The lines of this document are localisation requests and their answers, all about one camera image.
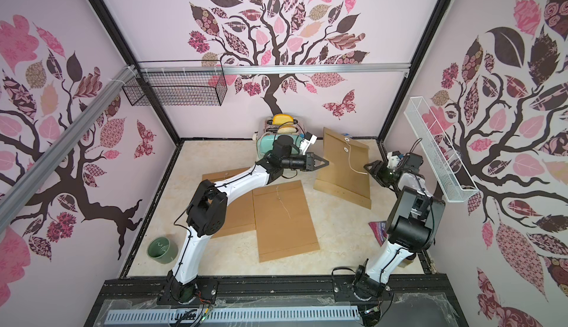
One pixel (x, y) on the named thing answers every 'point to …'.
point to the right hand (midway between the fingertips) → (368, 171)
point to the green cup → (162, 250)
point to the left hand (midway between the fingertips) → (326, 165)
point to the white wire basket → (437, 152)
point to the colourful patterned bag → (379, 231)
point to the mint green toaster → (265, 142)
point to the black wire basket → (177, 83)
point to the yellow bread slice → (279, 119)
